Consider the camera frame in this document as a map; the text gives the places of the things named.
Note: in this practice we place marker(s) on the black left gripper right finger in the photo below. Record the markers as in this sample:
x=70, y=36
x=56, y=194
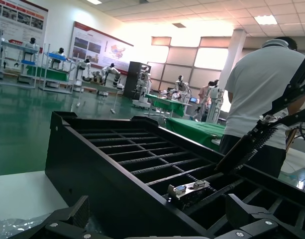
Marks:
x=244, y=216

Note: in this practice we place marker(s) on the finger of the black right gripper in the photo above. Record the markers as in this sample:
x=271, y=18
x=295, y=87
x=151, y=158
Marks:
x=296, y=87
x=294, y=119

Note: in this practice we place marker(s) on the black cabinet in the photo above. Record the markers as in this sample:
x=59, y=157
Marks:
x=131, y=79

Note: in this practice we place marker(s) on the small green cloth table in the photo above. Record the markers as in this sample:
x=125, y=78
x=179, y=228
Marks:
x=167, y=104

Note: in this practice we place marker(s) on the crinkled silver antistatic bag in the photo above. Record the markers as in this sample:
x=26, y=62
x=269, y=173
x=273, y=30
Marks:
x=13, y=226

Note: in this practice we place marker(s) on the photo strip wall poster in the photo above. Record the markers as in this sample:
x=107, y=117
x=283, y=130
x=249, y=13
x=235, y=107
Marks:
x=20, y=15

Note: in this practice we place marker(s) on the large green cloth table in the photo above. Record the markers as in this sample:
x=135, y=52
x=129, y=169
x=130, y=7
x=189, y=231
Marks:
x=197, y=129

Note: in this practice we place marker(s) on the black slotted container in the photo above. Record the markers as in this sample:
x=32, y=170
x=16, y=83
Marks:
x=92, y=169

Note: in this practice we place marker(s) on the person in pink top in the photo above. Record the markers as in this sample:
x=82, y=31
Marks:
x=204, y=93

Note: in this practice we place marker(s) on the person in white shirt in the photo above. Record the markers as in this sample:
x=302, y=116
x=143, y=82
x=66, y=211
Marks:
x=256, y=87

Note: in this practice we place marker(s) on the white humanoid robot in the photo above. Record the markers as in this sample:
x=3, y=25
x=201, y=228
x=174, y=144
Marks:
x=143, y=84
x=180, y=85
x=112, y=74
x=83, y=69
x=214, y=99

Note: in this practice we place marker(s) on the white frame workstation rack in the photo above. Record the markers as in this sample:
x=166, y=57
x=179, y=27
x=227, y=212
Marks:
x=8, y=74
x=57, y=74

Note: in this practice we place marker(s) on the map wall poster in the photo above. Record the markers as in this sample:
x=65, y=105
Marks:
x=97, y=42

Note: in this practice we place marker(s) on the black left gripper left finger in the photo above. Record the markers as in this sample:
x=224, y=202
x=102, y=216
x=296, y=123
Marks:
x=67, y=219

